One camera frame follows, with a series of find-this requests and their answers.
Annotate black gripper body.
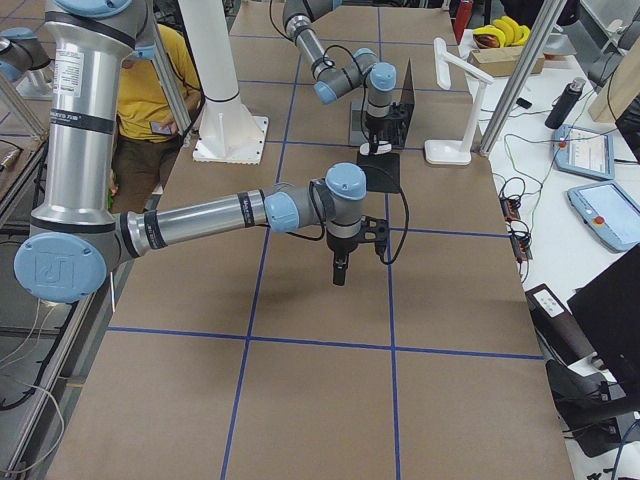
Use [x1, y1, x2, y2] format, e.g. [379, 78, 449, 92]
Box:
[327, 216, 389, 265]
[364, 102, 408, 149]

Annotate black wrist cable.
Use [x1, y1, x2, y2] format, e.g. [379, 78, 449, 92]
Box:
[319, 43, 359, 71]
[287, 164, 411, 266]

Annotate black office chair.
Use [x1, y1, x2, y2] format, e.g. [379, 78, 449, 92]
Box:
[526, 285, 639, 458]

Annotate blue teach pendant far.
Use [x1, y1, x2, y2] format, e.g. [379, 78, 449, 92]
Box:
[552, 124, 615, 180]

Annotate blue teach pendant near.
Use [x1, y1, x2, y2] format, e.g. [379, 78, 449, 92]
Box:
[566, 180, 639, 252]

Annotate black mouse pad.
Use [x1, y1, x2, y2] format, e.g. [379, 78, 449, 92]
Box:
[356, 152, 401, 194]

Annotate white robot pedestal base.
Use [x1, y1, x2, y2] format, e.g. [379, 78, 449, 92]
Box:
[179, 0, 269, 165]

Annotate grey laptop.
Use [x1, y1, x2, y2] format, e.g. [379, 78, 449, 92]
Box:
[348, 60, 415, 150]

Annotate yellow bananas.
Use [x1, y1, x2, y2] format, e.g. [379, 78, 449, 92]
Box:
[472, 16, 531, 49]

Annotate black monitor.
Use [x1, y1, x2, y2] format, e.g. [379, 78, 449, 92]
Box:
[568, 246, 639, 392]

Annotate person in yellow shirt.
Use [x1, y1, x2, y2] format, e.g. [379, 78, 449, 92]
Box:
[108, 24, 203, 215]

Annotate black water bottle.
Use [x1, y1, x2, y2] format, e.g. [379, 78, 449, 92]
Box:
[544, 77, 586, 130]

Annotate aluminium frame post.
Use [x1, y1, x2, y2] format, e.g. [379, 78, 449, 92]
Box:
[479, 0, 580, 157]

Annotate blue teach pendant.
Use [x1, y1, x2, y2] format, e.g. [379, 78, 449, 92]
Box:
[566, 180, 639, 252]
[552, 124, 615, 180]

